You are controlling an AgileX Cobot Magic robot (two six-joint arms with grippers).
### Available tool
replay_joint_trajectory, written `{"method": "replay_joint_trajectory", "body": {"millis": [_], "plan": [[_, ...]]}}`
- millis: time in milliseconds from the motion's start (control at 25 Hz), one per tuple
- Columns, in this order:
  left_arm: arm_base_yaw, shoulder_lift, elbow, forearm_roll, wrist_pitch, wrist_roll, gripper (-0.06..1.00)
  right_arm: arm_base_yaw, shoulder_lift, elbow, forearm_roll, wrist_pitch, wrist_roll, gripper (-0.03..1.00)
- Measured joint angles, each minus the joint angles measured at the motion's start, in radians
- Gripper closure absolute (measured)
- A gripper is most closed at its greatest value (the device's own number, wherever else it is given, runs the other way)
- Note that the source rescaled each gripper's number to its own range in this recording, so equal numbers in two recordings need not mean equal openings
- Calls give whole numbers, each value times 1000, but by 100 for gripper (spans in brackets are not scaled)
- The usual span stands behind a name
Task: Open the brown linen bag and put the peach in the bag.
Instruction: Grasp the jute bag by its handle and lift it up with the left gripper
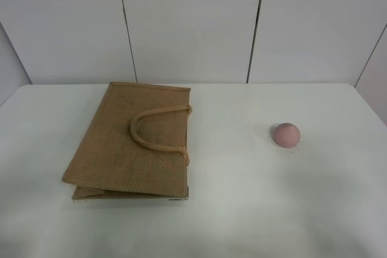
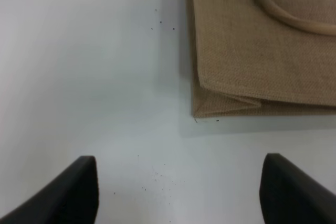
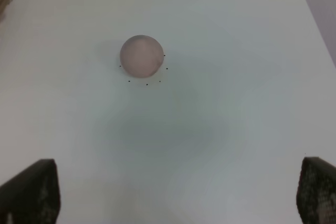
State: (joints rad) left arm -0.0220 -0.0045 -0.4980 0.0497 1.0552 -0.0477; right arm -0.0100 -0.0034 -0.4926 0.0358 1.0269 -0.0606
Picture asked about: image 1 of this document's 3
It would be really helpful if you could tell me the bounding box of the pink peach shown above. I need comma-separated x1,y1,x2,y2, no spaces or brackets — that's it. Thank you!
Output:
273,123,301,149

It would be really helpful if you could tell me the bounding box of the brown linen tote bag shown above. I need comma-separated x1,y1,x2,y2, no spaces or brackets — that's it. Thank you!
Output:
62,82,192,200

